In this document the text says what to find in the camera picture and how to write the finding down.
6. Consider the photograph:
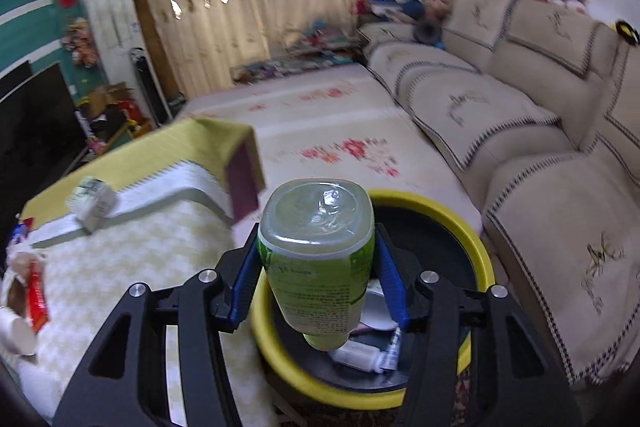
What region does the red snack packet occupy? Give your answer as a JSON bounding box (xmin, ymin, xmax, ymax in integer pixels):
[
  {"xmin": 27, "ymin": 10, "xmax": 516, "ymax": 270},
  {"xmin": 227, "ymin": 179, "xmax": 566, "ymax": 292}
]
[{"xmin": 27, "ymin": 259, "xmax": 51, "ymax": 333}]

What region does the beige sofa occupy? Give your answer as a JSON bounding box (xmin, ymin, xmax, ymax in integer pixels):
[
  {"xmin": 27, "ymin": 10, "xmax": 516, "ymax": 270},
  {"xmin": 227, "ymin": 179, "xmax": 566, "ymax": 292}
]
[{"xmin": 357, "ymin": 0, "xmax": 640, "ymax": 388}]

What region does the hanging flower decoration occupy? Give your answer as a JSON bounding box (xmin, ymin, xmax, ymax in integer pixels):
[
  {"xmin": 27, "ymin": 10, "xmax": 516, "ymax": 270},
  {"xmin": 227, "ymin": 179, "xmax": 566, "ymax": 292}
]
[{"xmin": 62, "ymin": 18, "xmax": 98, "ymax": 68}]

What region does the brown plastic food container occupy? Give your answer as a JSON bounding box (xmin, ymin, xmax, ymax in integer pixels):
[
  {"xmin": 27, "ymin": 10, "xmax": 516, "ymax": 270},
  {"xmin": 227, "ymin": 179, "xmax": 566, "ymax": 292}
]
[{"xmin": 5, "ymin": 252, "xmax": 36, "ymax": 313}]

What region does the green patterned paper box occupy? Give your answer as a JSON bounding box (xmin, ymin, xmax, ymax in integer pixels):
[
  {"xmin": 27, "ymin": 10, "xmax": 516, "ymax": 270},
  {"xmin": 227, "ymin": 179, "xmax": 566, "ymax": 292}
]
[{"xmin": 67, "ymin": 177, "xmax": 117, "ymax": 233}]

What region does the yellow zigzag tablecloth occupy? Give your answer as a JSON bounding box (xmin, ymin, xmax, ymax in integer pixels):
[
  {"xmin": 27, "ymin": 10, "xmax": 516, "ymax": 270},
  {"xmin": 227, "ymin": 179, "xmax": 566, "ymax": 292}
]
[{"xmin": 0, "ymin": 117, "xmax": 281, "ymax": 427}]

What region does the white supplement bottle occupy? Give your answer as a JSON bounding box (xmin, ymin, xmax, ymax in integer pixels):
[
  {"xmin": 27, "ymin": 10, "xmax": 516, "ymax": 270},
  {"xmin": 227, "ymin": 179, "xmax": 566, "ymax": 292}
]
[{"xmin": 332, "ymin": 339, "xmax": 383, "ymax": 373}]

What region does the pile of cardboard boxes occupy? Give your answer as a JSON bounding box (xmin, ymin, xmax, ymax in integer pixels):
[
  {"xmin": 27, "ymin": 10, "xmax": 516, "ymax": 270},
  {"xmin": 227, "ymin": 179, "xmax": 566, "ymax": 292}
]
[{"xmin": 75, "ymin": 82, "xmax": 151, "ymax": 142}]

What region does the black tower fan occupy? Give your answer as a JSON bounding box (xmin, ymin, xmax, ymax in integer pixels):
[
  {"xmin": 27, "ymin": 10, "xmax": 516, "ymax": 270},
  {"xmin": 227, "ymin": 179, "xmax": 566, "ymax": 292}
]
[{"xmin": 130, "ymin": 48, "xmax": 171, "ymax": 125}]

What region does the white standing air conditioner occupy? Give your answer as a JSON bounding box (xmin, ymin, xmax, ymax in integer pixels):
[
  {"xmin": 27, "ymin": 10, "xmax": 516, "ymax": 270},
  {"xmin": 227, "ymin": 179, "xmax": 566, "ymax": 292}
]
[{"xmin": 82, "ymin": 0, "xmax": 166, "ymax": 128}]

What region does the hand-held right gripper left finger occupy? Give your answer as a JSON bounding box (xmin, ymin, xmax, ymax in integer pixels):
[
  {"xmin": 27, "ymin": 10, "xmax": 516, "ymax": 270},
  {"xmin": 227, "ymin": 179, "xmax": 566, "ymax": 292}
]
[{"xmin": 52, "ymin": 227, "xmax": 263, "ymax": 427}]

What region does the blue star pattern bag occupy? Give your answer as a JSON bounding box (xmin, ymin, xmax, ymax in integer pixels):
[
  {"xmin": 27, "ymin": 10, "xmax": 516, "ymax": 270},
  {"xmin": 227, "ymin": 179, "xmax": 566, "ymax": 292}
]
[{"xmin": 367, "ymin": 0, "xmax": 426, "ymax": 15}]

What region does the grey neck pillow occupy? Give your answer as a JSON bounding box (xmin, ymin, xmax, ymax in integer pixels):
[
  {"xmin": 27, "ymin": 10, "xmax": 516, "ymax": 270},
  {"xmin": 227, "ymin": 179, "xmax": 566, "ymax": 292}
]
[{"xmin": 414, "ymin": 19, "xmax": 443, "ymax": 45}]

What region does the low glass table with books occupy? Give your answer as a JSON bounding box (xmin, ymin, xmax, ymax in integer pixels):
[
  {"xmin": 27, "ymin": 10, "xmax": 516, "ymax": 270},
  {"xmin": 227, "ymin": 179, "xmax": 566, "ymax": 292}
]
[{"xmin": 232, "ymin": 24, "xmax": 366, "ymax": 82}]

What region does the large curved television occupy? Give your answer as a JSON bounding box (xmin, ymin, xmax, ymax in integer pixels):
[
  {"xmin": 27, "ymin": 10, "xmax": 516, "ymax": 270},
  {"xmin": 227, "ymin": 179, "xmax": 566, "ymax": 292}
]
[{"xmin": 0, "ymin": 62, "xmax": 88, "ymax": 188}]

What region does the green plastic bottle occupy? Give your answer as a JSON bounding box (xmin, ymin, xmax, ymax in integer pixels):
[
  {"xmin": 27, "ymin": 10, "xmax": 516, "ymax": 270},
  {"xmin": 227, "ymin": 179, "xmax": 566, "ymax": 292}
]
[{"xmin": 256, "ymin": 179, "xmax": 377, "ymax": 350}]

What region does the white yogurt cup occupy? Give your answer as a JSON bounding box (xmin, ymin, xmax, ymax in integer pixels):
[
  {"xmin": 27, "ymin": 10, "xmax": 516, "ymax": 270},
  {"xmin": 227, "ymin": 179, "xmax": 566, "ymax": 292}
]
[{"xmin": 0, "ymin": 307, "xmax": 40, "ymax": 355}]

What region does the floral floor mat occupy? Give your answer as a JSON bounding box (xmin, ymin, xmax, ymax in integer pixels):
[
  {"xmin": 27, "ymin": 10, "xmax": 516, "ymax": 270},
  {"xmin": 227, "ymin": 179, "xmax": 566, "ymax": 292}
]
[{"xmin": 175, "ymin": 62, "xmax": 481, "ymax": 228}]

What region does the black yellow plush toy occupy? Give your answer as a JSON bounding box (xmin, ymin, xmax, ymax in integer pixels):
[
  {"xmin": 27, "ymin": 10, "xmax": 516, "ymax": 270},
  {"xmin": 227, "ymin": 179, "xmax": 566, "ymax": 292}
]
[{"xmin": 614, "ymin": 21, "xmax": 640, "ymax": 45}]

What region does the yellow black trash bin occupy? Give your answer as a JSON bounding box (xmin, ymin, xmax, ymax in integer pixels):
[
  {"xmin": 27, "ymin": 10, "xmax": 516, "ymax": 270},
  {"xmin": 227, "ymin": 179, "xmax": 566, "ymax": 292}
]
[{"xmin": 250, "ymin": 189, "xmax": 496, "ymax": 410}]

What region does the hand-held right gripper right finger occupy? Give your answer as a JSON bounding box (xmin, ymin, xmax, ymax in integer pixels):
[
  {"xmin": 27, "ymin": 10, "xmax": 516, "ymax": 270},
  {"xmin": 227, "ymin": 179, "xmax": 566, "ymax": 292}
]
[{"xmin": 372, "ymin": 227, "xmax": 583, "ymax": 427}]

